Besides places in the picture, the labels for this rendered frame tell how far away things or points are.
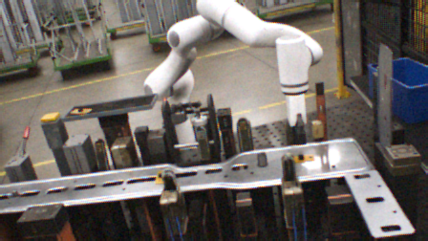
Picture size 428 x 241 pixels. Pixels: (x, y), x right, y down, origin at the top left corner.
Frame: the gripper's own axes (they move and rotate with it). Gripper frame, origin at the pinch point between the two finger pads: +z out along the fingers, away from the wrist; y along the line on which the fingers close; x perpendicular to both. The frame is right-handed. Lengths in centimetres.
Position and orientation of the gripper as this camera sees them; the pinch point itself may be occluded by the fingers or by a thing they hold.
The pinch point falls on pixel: (298, 135)
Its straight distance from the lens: 133.5
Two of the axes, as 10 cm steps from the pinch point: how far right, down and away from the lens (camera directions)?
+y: -0.3, 4.0, -9.1
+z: 1.6, 9.1, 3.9
